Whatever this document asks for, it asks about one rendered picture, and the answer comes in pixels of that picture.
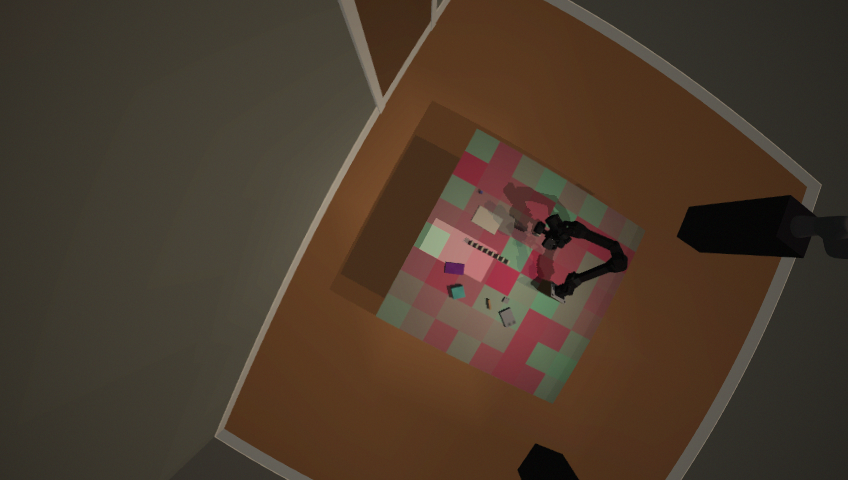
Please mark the teal rectangular block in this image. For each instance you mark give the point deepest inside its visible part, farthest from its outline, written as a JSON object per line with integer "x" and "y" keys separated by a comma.
{"x": 458, "y": 292}

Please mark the purple rectangular block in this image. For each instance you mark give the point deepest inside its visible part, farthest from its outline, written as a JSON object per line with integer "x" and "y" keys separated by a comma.
{"x": 454, "y": 268}

